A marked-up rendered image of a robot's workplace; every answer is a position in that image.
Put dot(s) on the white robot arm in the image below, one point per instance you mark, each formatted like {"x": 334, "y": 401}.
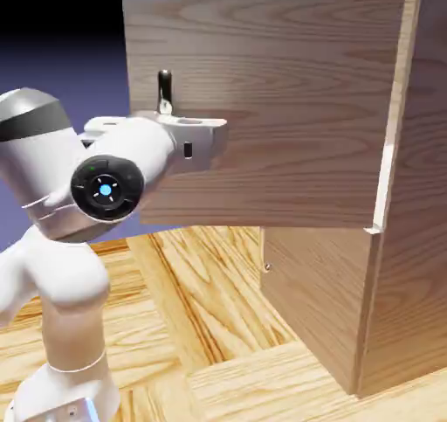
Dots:
{"x": 45, "y": 170}

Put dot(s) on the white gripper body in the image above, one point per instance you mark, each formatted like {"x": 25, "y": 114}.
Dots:
{"x": 204, "y": 142}

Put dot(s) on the light wood cabinet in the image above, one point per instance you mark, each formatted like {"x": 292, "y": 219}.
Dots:
{"x": 415, "y": 254}

